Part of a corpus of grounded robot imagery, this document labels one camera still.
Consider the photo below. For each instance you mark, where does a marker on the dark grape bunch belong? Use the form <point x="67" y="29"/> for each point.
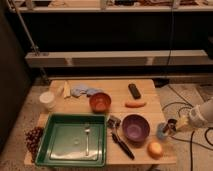
<point x="32" y="138"/>

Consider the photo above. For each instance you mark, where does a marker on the green plastic tray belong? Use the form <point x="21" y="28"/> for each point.
<point x="63" y="143"/>

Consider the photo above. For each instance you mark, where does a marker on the purple bowl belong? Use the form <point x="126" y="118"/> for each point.
<point x="135" y="128"/>

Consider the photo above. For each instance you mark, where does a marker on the light blue cup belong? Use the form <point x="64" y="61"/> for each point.
<point x="162" y="131"/>

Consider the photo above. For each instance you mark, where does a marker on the yellow round fruit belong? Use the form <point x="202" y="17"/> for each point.
<point x="155" y="150"/>

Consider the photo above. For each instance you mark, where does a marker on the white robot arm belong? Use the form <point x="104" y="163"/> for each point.
<point x="200" y="116"/>

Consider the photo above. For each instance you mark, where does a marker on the orange carrot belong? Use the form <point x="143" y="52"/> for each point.
<point x="133" y="104"/>

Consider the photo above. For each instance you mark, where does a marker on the small dark metal cup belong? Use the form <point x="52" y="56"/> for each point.
<point x="170" y="126"/>

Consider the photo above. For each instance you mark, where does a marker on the white plastic cup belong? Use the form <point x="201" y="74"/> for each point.
<point x="47" y="99"/>

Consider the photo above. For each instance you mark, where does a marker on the orange bowl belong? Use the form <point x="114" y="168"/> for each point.
<point x="100" y="102"/>

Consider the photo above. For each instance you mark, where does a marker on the black remote control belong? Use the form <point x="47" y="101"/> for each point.
<point x="134" y="91"/>

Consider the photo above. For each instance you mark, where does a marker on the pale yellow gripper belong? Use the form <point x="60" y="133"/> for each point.
<point x="182" y="124"/>

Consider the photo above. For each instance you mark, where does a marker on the blue cloth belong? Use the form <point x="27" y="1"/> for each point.
<point x="81" y="89"/>

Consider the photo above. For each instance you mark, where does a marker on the pale yellow wedge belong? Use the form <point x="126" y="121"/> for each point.
<point x="66" y="90"/>

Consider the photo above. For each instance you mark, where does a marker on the metal shelf rack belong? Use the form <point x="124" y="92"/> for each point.
<point x="117" y="44"/>

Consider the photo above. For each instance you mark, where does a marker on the silver fork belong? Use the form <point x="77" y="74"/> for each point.
<point x="87" y="132"/>

